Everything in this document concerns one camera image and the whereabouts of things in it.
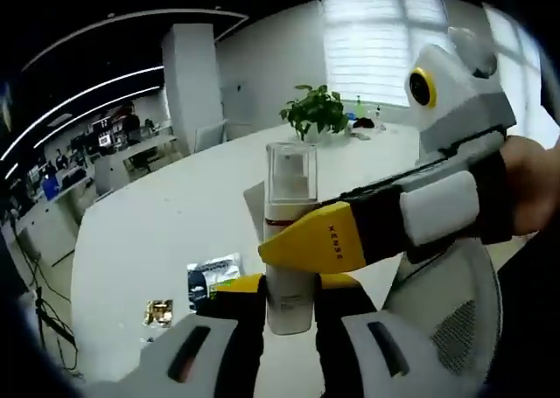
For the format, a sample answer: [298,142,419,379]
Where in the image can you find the office desk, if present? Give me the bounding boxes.
[124,135,179,171]

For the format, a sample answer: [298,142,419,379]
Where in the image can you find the white chair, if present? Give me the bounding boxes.
[194,120,228,154]

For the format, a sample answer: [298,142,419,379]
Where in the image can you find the tall white skincare pump bottle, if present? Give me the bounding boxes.
[261,141,319,337]

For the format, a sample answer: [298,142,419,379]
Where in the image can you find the gold skincare sachet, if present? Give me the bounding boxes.
[143,298,174,328]

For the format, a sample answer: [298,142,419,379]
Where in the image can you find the potted green plant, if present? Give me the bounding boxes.
[279,84,347,143]

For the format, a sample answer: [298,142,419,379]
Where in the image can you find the clear blue skincare sachet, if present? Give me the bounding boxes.
[186,252,242,305]

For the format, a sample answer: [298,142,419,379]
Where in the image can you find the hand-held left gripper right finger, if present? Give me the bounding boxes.
[312,271,456,398]

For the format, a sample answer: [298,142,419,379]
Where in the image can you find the wide window blinds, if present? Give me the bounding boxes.
[318,0,447,108]

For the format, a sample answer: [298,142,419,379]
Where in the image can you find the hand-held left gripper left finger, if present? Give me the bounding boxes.
[117,273,268,398]

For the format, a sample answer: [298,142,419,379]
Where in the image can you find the black stand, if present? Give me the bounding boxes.
[12,222,84,373]

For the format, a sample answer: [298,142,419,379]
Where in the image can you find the narrow window blinds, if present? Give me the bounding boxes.
[483,3,543,110]

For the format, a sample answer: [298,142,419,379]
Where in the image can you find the grey mesh chair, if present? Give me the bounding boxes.
[380,235,504,381]

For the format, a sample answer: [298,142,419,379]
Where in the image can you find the person's right hand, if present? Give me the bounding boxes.
[501,136,560,238]

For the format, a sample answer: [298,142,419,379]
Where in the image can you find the green black skincare sachet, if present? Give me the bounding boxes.
[209,282,246,302]

